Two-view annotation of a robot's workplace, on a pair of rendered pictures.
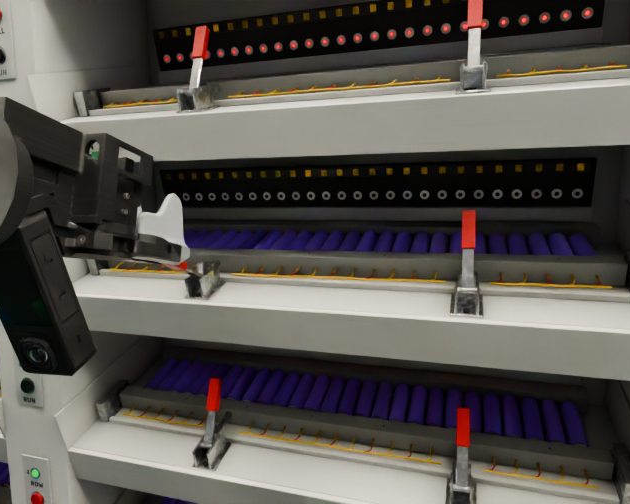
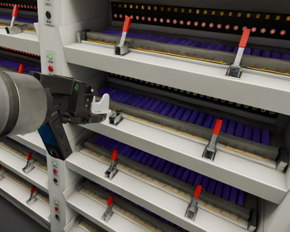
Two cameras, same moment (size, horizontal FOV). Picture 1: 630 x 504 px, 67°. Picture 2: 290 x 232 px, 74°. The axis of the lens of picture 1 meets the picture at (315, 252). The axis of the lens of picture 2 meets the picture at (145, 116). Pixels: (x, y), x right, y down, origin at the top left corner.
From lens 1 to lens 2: 0.13 m
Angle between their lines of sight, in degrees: 16
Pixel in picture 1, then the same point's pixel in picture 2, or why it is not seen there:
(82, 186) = (71, 100)
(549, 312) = (239, 165)
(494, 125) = (237, 93)
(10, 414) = not seen: hidden behind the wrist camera
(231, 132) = (132, 68)
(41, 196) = (56, 106)
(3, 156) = (42, 105)
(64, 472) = (63, 165)
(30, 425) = not seen: hidden behind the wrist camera
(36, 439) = not seen: hidden behind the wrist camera
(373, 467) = (164, 192)
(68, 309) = (63, 141)
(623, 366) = (260, 193)
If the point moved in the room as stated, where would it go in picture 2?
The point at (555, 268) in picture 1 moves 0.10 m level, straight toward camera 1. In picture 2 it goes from (249, 146) to (240, 164)
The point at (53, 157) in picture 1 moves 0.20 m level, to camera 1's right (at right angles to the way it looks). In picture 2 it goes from (61, 91) to (177, 113)
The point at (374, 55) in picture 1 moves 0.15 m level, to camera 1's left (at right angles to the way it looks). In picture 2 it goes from (201, 33) to (147, 26)
